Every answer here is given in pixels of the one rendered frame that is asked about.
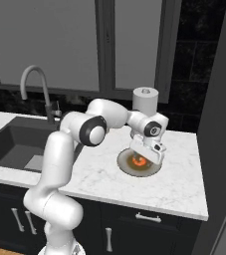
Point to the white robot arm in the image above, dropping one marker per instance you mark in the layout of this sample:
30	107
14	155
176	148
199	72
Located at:
56	166

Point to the dark grey sink basin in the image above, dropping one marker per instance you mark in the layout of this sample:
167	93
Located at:
15	146

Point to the grey curved tap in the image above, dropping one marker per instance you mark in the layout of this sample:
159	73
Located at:
45	86

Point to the grey round plate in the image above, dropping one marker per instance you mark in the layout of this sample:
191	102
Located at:
124	166

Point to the black base cupboard door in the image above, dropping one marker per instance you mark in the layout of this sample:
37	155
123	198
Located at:
144	242
0	215
91	229

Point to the white paper towel roll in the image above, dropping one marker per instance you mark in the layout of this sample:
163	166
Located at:
145	101

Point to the black drawer front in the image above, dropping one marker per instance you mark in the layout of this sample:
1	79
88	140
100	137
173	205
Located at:
171	221

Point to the orange-red meat piece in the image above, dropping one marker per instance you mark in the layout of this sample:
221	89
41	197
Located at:
139	162

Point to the dark grey tall cabinet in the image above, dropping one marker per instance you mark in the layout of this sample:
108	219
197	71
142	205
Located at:
219	99

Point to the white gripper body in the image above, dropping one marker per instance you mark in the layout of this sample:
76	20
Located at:
143	148

